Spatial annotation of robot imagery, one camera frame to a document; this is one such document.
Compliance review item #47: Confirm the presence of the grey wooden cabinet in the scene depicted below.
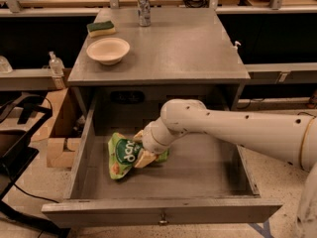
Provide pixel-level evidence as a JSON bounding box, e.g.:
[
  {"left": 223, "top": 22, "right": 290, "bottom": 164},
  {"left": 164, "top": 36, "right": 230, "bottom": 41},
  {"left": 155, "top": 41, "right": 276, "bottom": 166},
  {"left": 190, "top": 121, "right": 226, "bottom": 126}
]
[{"left": 66, "top": 7, "right": 251, "bottom": 117}]

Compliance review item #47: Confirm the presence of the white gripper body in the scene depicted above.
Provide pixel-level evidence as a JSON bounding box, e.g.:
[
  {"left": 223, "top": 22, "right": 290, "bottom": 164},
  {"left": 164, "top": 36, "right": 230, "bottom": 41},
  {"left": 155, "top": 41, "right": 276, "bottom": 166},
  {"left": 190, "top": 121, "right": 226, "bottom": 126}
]
[{"left": 142, "top": 118, "right": 177, "bottom": 155}]

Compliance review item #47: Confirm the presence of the open grey drawer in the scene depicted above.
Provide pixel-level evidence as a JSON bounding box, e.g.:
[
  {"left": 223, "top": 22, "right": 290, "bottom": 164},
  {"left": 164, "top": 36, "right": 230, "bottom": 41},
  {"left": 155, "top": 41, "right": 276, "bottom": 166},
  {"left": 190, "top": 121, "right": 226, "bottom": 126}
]
[{"left": 42, "top": 97, "right": 281, "bottom": 228}]

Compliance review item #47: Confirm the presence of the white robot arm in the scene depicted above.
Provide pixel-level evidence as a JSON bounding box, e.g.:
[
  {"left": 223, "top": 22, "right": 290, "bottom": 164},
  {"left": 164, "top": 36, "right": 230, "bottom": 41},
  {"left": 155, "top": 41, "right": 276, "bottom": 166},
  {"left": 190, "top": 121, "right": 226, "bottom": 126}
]
[{"left": 134, "top": 99, "right": 317, "bottom": 238}]

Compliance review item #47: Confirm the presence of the black chair frame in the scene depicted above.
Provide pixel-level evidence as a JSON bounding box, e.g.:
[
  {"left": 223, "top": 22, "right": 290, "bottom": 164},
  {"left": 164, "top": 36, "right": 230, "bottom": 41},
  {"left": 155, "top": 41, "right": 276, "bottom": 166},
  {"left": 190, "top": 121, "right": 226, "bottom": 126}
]
[{"left": 0, "top": 92, "right": 70, "bottom": 238}]

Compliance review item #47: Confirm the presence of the clear sanitizer pump bottle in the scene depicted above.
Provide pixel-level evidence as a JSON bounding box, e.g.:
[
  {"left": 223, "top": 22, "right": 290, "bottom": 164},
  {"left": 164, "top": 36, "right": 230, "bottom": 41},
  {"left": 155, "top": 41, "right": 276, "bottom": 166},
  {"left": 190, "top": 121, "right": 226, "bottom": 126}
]
[{"left": 49, "top": 52, "right": 65, "bottom": 89}]

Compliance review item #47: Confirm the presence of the metal drawer knob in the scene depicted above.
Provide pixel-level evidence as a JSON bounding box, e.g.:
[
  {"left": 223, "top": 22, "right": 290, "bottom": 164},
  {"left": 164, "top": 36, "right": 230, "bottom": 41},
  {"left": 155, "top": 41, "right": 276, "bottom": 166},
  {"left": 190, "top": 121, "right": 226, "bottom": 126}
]
[{"left": 158, "top": 212, "right": 168, "bottom": 225}]

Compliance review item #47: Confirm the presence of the cardboard box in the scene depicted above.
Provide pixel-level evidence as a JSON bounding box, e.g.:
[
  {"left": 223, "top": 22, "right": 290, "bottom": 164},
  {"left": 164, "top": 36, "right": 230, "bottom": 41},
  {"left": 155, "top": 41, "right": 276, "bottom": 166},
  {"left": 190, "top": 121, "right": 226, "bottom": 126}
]
[{"left": 32, "top": 69, "right": 82, "bottom": 168}]

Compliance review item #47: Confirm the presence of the silver drink can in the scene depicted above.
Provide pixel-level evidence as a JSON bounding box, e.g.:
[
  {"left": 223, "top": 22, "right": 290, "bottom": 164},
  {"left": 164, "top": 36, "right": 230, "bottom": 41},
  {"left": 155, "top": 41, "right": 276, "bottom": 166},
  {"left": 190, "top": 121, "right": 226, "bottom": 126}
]
[{"left": 137, "top": 0, "right": 151, "bottom": 27}]

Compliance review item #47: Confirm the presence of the white bowl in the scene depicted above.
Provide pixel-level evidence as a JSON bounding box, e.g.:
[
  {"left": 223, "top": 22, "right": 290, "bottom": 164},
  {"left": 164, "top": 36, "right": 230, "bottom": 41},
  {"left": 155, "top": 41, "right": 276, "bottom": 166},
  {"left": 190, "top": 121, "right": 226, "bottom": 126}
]
[{"left": 86, "top": 38, "right": 130, "bottom": 65}]

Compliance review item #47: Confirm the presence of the green yellow sponge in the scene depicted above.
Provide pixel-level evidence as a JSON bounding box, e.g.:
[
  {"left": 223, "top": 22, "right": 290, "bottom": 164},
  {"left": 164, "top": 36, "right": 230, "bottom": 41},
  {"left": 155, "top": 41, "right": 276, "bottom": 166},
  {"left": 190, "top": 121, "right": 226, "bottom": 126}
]
[{"left": 86, "top": 21, "right": 116, "bottom": 38}]

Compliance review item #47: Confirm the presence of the green rice chip bag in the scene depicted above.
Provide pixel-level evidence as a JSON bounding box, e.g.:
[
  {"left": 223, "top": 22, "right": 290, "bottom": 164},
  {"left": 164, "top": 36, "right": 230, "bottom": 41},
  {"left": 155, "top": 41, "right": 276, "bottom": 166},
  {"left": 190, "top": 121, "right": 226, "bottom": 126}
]
[{"left": 108, "top": 132, "right": 169, "bottom": 179}]

